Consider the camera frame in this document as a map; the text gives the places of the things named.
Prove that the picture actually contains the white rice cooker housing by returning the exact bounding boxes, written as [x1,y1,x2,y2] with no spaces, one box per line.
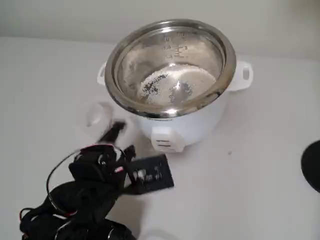
[96,59,254,153]

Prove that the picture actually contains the black round object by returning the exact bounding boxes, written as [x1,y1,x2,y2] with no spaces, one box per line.
[300,140,320,193]

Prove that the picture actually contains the red and white wires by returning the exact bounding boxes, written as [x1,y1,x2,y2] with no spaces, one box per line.
[49,143,125,218]

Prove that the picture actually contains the translucent plastic measuring cup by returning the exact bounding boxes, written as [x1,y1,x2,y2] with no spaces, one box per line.
[84,100,137,141]

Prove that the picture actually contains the stainless steel inner pot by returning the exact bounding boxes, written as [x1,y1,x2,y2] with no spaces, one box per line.
[103,17,237,119]

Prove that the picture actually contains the black wrist camera board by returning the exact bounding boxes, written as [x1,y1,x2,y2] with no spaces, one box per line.
[124,144,175,195]

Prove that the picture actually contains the white uncooked rice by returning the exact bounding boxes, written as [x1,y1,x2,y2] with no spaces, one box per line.
[139,63,217,106]

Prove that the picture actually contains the thin black camera cable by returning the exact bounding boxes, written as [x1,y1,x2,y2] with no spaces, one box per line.
[46,147,85,213]

